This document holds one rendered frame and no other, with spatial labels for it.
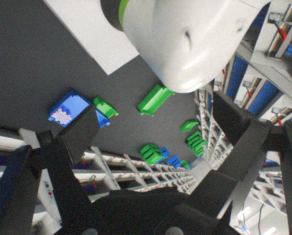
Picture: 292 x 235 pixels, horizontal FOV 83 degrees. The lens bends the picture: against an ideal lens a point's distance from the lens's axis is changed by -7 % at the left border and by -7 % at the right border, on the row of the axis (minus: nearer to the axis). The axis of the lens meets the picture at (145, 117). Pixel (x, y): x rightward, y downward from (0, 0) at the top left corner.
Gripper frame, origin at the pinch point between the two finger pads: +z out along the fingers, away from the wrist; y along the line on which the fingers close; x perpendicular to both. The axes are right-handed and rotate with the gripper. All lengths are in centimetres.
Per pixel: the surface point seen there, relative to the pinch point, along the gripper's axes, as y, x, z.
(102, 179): -56, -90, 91
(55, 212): -53, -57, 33
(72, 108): -53, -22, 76
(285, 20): 40, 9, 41
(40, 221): -58, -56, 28
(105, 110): -42, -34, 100
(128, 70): -19, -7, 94
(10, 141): -77, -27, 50
